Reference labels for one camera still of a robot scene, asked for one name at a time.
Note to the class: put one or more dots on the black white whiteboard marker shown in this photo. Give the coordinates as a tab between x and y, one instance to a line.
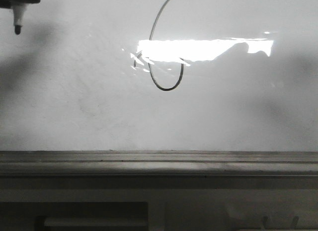
18	14

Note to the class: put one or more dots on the white glossy whiteboard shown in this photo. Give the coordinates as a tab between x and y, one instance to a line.
217	75

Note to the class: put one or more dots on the grey aluminium whiteboard tray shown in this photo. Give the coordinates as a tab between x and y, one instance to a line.
189	163

